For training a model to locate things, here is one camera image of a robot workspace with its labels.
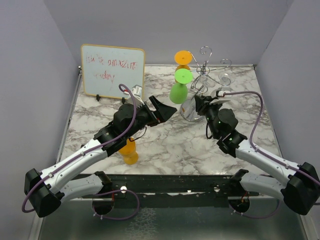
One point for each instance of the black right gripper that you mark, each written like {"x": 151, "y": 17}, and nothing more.
{"x": 200, "y": 106}

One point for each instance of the clear wine glass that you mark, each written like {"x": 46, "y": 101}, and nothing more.
{"x": 225, "y": 81}

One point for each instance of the orange plastic glass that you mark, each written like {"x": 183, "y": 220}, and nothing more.
{"x": 128, "y": 152}
{"x": 183, "y": 58}

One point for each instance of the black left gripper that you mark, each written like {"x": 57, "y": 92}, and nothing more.
{"x": 163, "y": 113}

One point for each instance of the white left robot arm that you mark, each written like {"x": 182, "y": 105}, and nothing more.
{"x": 47, "y": 189}

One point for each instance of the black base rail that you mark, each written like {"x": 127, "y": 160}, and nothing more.
{"x": 172, "y": 191}

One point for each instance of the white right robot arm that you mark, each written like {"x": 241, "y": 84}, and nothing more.
{"x": 297, "y": 185}

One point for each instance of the chrome wine glass rack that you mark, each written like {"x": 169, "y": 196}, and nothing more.
{"x": 201, "y": 84}

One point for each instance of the yellow framed whiteboard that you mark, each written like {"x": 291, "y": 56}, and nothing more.
{"x": 105, "y": 67}

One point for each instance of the green plastic wine glass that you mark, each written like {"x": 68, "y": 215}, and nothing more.
{"x": 179, "y": 91}

